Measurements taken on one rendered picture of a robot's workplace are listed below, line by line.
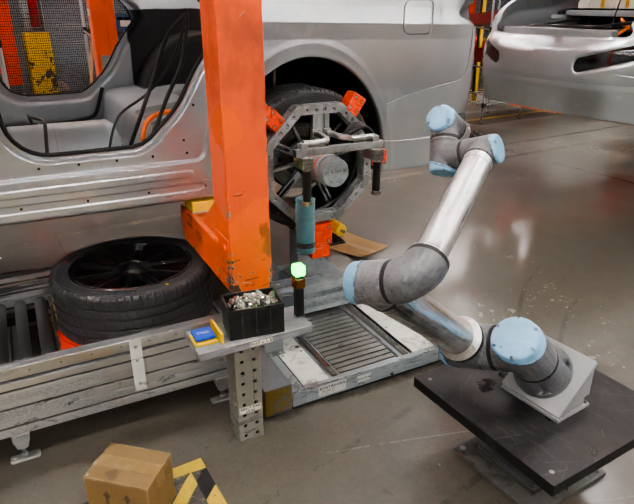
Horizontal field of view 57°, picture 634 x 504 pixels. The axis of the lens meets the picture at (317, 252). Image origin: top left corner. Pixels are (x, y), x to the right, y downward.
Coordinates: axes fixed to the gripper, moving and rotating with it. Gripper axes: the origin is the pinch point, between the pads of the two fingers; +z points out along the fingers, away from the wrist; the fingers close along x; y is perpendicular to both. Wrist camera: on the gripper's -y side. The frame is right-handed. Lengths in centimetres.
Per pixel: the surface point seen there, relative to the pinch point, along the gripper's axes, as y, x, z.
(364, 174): -22, -63, 30
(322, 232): 2, -86, 23
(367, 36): -75, -39, 8
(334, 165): -16, -61, 0
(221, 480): 104, -100, -41
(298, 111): -39, -67, -13
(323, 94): -52, -62, 1
